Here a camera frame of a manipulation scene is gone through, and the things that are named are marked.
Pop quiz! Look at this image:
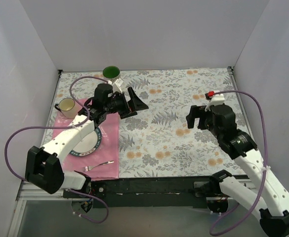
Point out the aluminium frame rail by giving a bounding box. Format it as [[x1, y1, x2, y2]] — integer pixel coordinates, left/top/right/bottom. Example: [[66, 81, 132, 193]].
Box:
[[9, 183, 246, 237]]

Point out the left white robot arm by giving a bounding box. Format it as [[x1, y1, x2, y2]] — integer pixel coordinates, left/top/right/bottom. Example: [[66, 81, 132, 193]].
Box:
[[25, 83, 148, 198]]

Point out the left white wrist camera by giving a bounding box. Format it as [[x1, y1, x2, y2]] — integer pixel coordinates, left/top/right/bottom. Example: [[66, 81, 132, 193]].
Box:
[[112, 78, 124, 93]]

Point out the cream enamel cup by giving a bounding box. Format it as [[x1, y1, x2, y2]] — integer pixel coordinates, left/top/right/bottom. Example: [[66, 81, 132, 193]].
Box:
[[54, 98, 81, 119]]

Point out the pink placemat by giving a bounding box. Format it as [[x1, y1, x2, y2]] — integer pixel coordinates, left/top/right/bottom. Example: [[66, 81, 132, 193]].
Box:
[[52, 97, 120, 180]]

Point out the silver fork on placemat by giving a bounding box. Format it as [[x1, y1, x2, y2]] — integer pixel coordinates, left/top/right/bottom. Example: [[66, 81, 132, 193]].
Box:
[[81, 160, 115, 172]]

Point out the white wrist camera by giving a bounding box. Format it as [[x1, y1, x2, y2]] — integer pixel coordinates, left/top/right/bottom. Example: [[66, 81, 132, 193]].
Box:
[[112, 78, 124, 93], [205, 90, 225, 112]]

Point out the floral mug green inside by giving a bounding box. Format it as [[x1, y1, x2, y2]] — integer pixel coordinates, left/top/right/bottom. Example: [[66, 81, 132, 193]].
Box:
[[102, 66, 121, 86]]

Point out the floral tablecloth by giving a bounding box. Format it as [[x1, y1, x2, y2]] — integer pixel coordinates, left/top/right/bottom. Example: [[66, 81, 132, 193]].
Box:
[[35, 68, 263, 181]]

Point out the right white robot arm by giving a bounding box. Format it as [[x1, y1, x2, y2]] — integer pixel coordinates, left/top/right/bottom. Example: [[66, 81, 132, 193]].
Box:
[[186, 104, 289, 237]]

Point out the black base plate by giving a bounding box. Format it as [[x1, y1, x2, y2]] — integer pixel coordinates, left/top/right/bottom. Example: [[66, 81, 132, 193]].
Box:
[[62, 176, 240, 209]]

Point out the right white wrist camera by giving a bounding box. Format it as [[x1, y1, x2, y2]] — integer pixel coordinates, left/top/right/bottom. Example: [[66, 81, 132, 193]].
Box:
[[205, 90, 225, 112]]

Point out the white plate with blue rim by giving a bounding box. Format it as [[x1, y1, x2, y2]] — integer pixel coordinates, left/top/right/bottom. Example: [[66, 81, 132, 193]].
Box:
[[70, 128, 102, 157]]

